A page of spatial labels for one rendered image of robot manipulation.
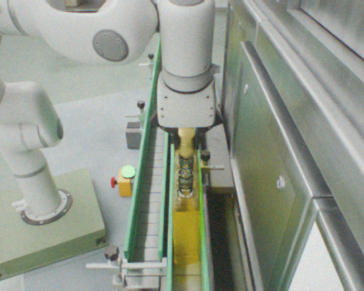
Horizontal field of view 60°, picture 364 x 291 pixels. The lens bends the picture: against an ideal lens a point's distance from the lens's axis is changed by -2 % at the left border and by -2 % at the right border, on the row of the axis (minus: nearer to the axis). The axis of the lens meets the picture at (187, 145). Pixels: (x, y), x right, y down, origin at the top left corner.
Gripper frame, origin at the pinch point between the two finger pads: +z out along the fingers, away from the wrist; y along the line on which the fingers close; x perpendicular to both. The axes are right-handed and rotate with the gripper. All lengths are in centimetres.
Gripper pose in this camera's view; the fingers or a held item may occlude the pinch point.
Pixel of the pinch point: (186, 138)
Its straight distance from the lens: 62.8
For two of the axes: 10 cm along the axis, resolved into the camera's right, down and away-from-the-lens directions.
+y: -10.0, 0.1, -0.2
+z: -0.1, 6.2, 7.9
